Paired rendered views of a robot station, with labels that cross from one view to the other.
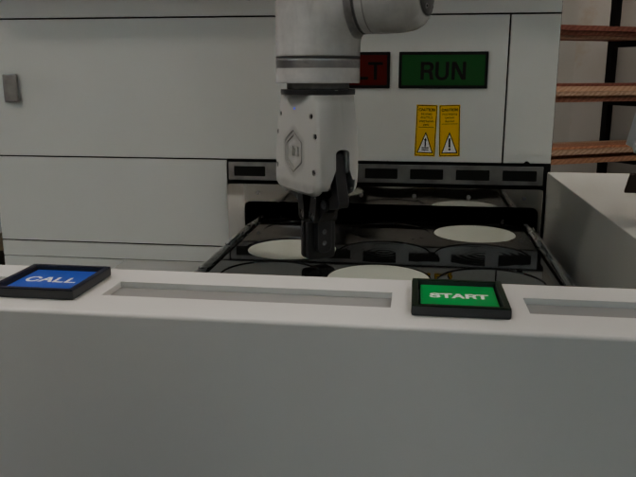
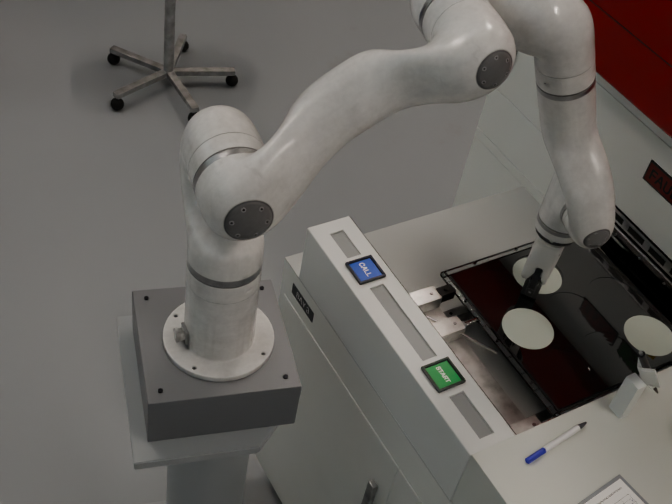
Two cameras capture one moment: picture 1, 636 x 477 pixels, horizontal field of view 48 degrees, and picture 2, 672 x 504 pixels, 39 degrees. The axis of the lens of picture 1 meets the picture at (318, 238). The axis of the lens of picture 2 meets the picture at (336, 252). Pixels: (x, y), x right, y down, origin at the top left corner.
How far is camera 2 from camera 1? 1.38 m
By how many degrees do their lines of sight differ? 49
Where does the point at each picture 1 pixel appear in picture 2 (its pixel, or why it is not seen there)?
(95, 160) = (531, 125)
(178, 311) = (374, 314)
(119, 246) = (523, 177)
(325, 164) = (528, 268)
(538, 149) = not seen: outside the picture
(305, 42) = (543, 215)
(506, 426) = (421, 415)
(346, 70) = (558, 238)
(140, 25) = not seen: hidden behind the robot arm
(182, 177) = not seen: hidden behind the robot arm
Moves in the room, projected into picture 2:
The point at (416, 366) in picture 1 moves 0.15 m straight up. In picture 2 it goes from (409, 382) to (427, 325)
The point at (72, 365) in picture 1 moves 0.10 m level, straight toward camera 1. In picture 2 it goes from (349, 303) to (319, 336)
